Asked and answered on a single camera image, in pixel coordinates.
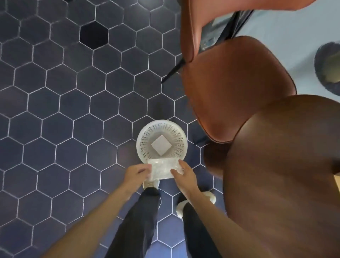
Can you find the person's left hand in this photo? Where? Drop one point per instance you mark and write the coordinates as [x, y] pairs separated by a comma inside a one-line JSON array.
[[135, 176]]

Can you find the person's right hand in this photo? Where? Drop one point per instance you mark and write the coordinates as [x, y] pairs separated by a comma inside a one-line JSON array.
[[186, 179]]

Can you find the brown leather chair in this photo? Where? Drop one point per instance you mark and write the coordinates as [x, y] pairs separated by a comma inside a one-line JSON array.
[[233, 79]]

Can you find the person's right forearm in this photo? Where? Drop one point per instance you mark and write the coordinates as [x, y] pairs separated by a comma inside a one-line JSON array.
[[225, 228]]

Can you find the clear plastic bag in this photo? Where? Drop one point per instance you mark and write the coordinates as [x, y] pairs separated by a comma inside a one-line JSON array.
[[162, 170]]

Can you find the white paper sheet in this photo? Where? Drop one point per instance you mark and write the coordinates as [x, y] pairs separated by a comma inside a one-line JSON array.
[[161, 145]]

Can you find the white perforated plastic basket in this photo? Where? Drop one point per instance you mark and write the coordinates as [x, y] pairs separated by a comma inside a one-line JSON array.
[[162, 141]]

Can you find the white plant pot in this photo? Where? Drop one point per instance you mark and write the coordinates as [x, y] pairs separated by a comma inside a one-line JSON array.
[[328, 66]]

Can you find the person's left forearm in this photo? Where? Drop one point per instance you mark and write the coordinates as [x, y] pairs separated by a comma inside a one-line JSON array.
[[87, 226]]

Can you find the person's black trousers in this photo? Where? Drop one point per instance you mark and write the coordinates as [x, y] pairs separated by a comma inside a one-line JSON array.
[[138, 226]]

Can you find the person's white shoe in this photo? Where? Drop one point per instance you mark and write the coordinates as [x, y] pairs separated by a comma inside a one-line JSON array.
[[151, 184], [186, 203]]

